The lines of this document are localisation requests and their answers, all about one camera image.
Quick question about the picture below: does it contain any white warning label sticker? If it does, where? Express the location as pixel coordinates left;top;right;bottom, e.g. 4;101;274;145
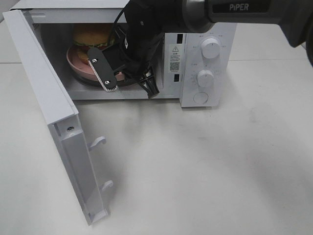
168;44;182;72

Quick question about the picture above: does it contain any pink round plate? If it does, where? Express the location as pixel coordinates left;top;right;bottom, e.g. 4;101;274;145
66;44;128;81

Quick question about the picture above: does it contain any round white door button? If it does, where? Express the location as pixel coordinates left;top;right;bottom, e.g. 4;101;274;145
193;92;209;104

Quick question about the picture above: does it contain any white microwave door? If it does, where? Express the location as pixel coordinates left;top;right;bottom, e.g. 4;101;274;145
3;10;113;225

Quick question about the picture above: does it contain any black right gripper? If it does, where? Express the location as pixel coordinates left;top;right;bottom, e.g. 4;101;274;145
87;0;166;99

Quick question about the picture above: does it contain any white microwave oven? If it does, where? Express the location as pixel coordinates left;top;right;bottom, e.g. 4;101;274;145
10;0;236;107

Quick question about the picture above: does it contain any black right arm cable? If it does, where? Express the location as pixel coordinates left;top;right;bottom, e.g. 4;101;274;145
107;7;130;47

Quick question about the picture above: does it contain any lower white timer knob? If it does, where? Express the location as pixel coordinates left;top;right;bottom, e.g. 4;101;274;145
197;70;215;88

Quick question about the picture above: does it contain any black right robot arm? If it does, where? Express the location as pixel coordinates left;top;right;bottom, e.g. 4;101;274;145
88;0;313;98

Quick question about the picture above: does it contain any glass microwave turntable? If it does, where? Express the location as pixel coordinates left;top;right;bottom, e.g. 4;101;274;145
72;73;136;88

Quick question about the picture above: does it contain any upper white power knob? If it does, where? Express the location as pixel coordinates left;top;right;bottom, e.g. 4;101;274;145
201;37;221;59

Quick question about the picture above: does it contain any burger with lettuce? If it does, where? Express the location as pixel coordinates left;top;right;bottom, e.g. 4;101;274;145
73;23;115;65

